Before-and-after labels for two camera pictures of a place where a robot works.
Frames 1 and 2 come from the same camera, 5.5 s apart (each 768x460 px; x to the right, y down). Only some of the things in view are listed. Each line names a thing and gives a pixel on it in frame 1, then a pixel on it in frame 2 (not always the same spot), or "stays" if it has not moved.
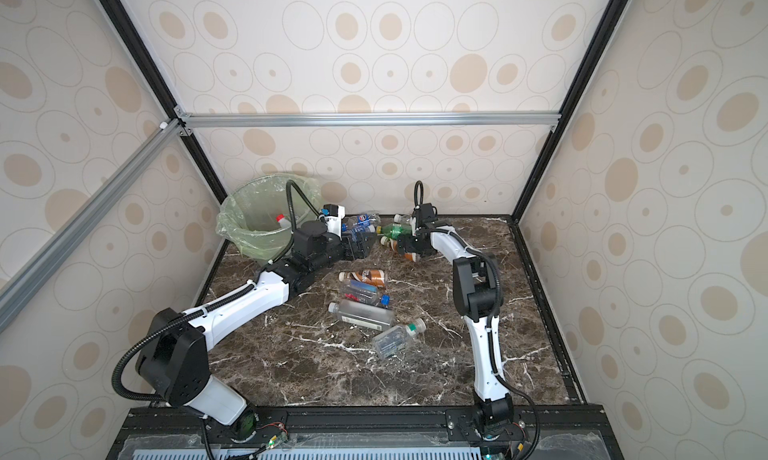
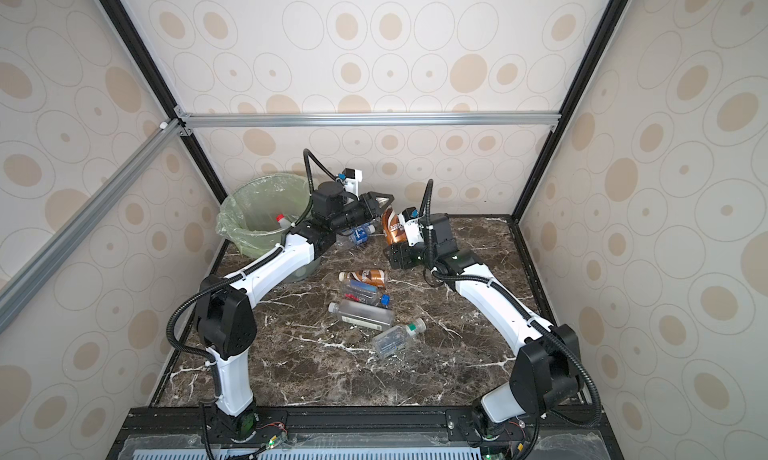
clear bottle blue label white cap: (358, 231) stays
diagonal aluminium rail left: (40, 267) stays
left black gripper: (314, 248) -> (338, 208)
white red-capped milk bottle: (282, 221) stays
